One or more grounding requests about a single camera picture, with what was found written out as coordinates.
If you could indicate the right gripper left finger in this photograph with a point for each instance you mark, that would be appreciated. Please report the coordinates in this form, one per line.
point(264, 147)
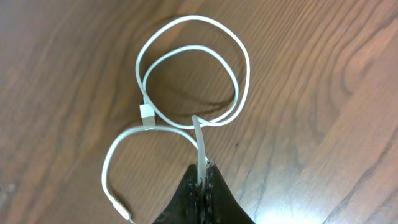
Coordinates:
point(182, 209)

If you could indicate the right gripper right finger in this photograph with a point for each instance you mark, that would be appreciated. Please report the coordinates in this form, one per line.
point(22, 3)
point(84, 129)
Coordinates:
point(220, 205)

